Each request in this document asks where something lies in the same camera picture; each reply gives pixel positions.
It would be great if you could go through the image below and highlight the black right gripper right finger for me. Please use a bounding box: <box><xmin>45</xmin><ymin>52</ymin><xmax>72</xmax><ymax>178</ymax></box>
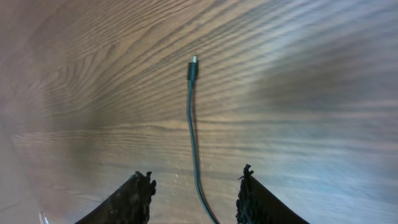
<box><xmin>236</xmin><ymin>164</ymin><xmax>308</xmax><ymax>224</ymax></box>

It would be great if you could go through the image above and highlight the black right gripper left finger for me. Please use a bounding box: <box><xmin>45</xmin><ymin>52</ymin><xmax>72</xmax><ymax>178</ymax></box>
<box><xmin>76</xmin><ymin>171</ymin><xmax>157</xmax><ymax>224</ymax></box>

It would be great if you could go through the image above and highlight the black charger cable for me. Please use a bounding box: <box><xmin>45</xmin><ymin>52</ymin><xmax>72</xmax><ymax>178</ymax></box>
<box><xmin>185</xmin><ymin>55</ymin><xmax>220</xmax><ymax>224</ymax></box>

